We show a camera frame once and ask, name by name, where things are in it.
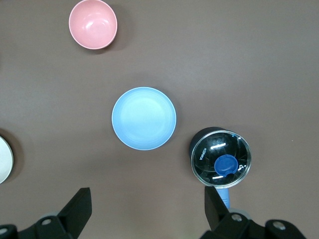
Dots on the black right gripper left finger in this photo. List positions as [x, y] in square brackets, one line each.
[74, 214]

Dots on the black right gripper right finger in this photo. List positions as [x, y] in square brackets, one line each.
[219, 224]

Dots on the light blue shallow plate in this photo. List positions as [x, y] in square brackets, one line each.
[144, 118]

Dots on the black pot with glass lid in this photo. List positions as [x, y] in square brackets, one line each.
[211, 154]

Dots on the beige bowl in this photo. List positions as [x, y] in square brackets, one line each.
[5, 159]

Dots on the brown table cover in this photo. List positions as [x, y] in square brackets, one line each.
[224, 62]

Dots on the small pink deep bowl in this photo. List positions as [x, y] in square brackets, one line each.
[92, 25]

